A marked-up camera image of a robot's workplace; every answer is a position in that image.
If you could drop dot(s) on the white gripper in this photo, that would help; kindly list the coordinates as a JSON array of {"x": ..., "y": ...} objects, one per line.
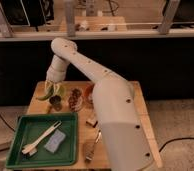
[{"x": 55, "y": 75}]

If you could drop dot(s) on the green pepper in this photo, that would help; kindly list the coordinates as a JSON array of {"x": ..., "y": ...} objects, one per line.
[{"x": 47, "y": 94}]

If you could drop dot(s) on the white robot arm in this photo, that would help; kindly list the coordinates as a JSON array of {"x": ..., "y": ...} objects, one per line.
[{"x": 113, "y": 99}]

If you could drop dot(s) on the light green cup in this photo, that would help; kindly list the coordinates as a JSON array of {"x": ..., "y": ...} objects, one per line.
[{"x": 61, "y": 91}]

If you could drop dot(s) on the metal cup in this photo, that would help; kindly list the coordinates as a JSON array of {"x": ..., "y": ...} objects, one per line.
[{"x": 55, "y": 101}]

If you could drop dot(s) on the wooden table board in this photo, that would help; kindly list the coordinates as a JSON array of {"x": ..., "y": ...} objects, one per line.
[{"x": 87, "y": 133}]

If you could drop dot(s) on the brown patterned jar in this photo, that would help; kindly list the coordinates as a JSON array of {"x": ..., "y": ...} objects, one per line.
[{"x": 75, "y": 100}]

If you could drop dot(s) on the orange plate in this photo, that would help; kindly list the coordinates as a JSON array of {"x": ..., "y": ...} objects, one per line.
[{"x": 88, "y": 94}]

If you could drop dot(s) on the small wooden block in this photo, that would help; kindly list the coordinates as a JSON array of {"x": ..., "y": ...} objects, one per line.
[{"x": 91, "y": 120}]

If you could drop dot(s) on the grey-blue sponge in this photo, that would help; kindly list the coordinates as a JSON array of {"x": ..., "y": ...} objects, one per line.
[{"x": 54, "y": 141}]

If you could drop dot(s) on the white dish brush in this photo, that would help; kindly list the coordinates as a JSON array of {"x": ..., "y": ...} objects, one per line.
[{"x": 28, "y": 148}]

